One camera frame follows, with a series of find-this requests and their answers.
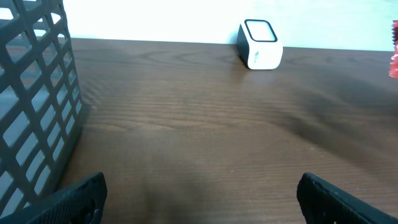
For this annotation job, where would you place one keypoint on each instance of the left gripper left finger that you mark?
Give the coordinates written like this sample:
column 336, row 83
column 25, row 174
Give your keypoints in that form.
column 82, row 202

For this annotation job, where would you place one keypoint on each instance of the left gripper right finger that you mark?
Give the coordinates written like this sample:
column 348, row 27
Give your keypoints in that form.
column 322, row 202

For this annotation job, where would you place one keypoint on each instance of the brown chocolate bar wrapper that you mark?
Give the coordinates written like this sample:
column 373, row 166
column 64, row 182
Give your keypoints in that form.
column 393, row 71

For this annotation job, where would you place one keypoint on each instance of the white barcode scanner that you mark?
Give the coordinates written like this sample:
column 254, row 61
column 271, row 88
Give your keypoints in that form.
column 258, row 45

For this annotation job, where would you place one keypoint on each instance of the grey plastic shopping basket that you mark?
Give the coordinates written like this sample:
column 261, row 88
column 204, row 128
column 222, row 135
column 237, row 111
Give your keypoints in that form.
column 41, row 102

